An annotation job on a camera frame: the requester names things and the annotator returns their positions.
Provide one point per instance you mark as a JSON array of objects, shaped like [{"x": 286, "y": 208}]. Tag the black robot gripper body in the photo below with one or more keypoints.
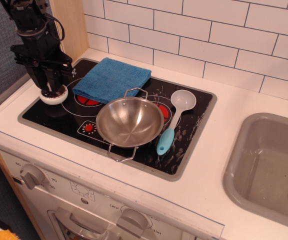
[{"x": 40, "y": 46}]

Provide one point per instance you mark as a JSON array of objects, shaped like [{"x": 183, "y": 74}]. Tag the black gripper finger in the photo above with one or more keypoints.
[
  {"x": 57, "y": 78},
  {"x": 39, "y": 76}
]

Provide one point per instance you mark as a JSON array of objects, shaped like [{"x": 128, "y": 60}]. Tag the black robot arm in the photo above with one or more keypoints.
[{"x": 29, "y": 10}]

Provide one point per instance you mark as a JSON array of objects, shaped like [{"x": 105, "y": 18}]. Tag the stainless steel pot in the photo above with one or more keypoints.
[{"x": 129, "y": 122}]

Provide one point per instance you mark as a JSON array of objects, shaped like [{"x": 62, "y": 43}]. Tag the black toy stovetop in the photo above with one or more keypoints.
[{"x": 67, "y": 121}]

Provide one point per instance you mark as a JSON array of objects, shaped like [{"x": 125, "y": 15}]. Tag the blue folded cloth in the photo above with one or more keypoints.
[{"x": 110, "y": 79}]

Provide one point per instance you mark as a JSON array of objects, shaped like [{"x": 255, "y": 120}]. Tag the red stove button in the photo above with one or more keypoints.
[{"x": 89, "y": 128}]

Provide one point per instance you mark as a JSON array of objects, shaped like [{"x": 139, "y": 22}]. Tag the grey timer knob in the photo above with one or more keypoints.
[{"x": 32, "y": 176}]

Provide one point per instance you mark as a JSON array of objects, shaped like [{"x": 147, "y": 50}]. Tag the grey oven knob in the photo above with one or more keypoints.
[{"x": 132, "y": 222}]

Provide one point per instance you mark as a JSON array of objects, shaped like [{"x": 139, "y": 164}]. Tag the yellow object at corner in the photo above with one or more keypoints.
[{"x": 8, "y": 235}]

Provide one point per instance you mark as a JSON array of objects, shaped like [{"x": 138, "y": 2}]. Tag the grey toy sink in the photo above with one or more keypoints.
[{"x": 256, "y": 176}]

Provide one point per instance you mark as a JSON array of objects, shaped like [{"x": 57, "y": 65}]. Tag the wooden side post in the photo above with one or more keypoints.
[{"x": 70, "y": 14}]

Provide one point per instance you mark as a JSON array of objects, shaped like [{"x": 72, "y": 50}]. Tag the white ladle with blue handle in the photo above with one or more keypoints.
[{"x": 182, "y": 100}]

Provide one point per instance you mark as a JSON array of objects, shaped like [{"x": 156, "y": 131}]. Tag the grey oven door handle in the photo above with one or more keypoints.
[{"x": 75, "y": 227}]

